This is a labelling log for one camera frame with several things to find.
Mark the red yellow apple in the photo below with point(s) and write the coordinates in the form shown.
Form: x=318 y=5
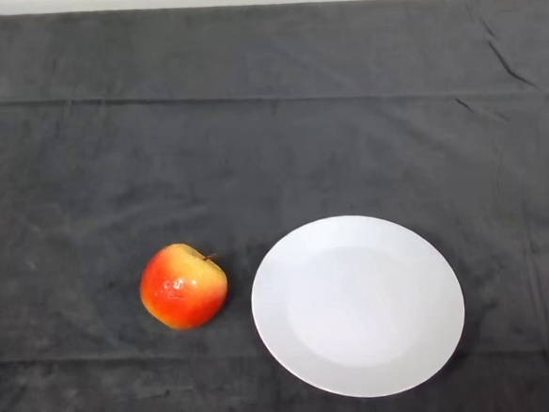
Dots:
x=181 y=292

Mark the white round plate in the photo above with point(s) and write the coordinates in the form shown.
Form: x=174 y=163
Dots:
x=357 y=313

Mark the black cloth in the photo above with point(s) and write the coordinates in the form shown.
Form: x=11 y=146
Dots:
x=251 y=146

